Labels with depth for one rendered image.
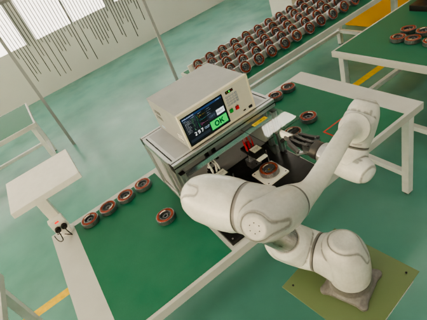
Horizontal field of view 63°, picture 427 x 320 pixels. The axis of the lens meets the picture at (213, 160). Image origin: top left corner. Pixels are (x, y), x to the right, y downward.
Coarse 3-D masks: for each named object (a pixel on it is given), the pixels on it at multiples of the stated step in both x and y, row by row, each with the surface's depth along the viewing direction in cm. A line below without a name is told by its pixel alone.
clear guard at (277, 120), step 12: (264, 120) 188; (276, 120) 184; (288, 120) 180; (300, 120) 178; (252, 132) 182; (264, 132) 179; (276, 132) 176; (288, 132) 176; (300, 132) 177; (276, 144) 173
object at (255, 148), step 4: (256, 144) 198; (240, 148) 204; (244, 148) 203; (248, 148) 202; (252, 148) 196; (256, 148) 195; (260, 148) 194; (244, 152) 202; (248, 152) 198; (252, 152) 193; (256, 152) 192; (260, 152) 194; (264, 152) 195; (248, 156) 203; (252, 156) 195; (256, 156) 193; (260, 156) 195; (264, 156) 194; (260, 160) 193
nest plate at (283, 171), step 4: (272, 168) 199; (280, 168) 197; (284, 168) 196; (256, 172) 201; (280, 172) 195; (284, 172) 194; (252, 176) 201; (256, 176) 199; (260, 176) 198; (276, 176) 193; (280, 176) 192; (260, 180) 195; (264, 180) 194; (268, 180) 193; (272, 180) 192; (276, 180) 191; (268, 184) 190; (272, 184) 191
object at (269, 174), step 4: (264, 164) 198; (268, 164) 198; (272, 164) 197; (276, 164) 195; (260, 168) 197; (264, 168) 198; (268, 168) 197; (276, 168) 192; (260, 172) 195; (264, 172) 194; (268, 172) 192; (272, 172) 192; (276, 172) 192; (264, 176) 193; (268, 176) 193; (272, 176) 192
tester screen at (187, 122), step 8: (208, 104) 174; (216, 104) 176; (200, 112) 173; (208, 112) 176; (224, 112) 181; (184, 120) 170; (192, 120) 172; (200, 120) 175; (208, 120) 178; (184, 128) 172; (192, 128) 174; (200, 128) 177; (208, 128) 180; (216, 128) 182; (192, 136) 176; (192, 144) 178
